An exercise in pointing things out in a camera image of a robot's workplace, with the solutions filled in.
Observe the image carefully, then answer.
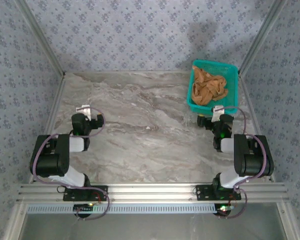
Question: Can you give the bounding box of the tan t-shirt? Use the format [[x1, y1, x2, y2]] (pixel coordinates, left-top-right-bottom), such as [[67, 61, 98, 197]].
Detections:
[[191, 65, 229, 106]]

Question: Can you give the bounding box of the teal plastic mesh basket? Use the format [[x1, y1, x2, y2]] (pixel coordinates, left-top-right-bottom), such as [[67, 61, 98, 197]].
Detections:
[[186, 59, 240, 116]]

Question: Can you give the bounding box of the black controller board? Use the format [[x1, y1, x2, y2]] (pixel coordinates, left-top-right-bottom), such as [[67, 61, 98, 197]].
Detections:
[[73, 202, 95, 216], [214, 202, 235, 218]]

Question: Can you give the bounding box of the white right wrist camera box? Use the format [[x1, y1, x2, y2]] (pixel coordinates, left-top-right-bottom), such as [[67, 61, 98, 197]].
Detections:
[[211, 105, 225, 123]]

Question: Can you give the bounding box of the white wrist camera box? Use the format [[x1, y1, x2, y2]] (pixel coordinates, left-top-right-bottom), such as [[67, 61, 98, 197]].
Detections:
[[75, 104, 93, 120], [211, 105, 225, 123]]

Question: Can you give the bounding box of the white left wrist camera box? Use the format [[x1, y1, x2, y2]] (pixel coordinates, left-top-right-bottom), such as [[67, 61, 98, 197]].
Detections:
[[75, 104, 93, 120]]

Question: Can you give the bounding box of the aluminium table side rail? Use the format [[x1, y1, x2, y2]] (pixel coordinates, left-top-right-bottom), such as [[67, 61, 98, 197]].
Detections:
[[29, 73, 67, 185], [239, 73, 276, 183]]

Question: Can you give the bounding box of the aluminium table back rail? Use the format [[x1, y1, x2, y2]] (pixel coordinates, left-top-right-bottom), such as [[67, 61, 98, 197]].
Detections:
[[64, 70, 193, 75]]

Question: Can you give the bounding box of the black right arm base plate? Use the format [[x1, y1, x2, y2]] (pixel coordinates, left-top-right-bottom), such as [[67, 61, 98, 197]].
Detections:
[[195, 184, 242, 202]]

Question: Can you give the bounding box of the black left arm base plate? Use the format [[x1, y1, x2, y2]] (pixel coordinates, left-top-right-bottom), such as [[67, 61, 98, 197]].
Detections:
[[62, 185, 109, 202]]

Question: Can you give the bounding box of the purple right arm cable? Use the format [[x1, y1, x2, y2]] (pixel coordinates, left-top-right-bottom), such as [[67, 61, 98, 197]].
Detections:
[[216, 105, 270, 220]]

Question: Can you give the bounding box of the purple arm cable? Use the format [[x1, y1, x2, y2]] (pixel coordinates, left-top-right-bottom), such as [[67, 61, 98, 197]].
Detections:
[[216, 105, 270, 220], [30, 107, 111, 221]]

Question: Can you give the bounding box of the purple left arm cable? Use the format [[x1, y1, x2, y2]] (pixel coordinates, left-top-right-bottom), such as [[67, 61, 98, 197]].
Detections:
[[30, 107, 111, 221]]

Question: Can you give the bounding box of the aluminium mounting rail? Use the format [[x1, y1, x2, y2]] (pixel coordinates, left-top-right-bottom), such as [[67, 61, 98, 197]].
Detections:
[[16, 182, 290, 203]]

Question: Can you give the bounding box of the aluminium corner post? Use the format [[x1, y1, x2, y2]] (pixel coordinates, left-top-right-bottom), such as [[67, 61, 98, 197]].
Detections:
[[13, 0, 67, 77], [238, 0, 290, 76]]

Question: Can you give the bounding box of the grey slotted cable duct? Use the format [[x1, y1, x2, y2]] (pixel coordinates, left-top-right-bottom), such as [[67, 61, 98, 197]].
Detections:
[[26, 202, 223, 215]]

